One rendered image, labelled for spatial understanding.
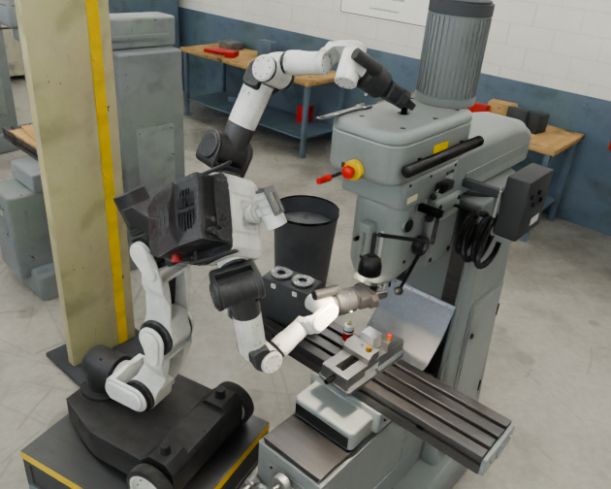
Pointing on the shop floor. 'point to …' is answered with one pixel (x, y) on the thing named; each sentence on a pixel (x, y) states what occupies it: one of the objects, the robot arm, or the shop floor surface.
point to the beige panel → (80, 173)
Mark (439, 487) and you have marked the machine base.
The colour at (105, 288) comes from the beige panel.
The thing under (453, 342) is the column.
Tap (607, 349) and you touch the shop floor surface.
